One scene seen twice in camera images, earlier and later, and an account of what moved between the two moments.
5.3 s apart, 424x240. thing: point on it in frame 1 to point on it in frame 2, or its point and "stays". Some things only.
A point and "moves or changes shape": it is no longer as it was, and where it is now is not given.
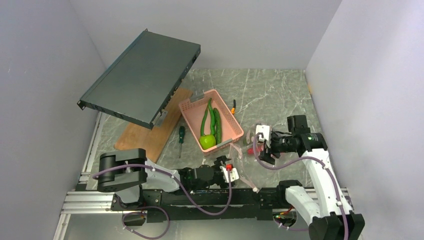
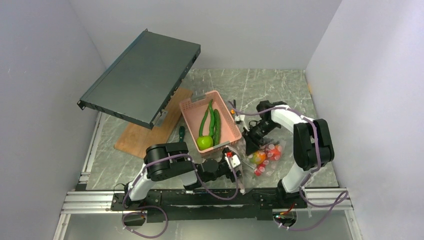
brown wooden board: x=154 y=141 stays
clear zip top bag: x=256 y=173 moves or changes shape
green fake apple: x=207 y=141 stays
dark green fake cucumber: x=218 y=126 stays
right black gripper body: x=278 y=144 to x=263 y=127
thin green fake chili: x=202 y=132 stays
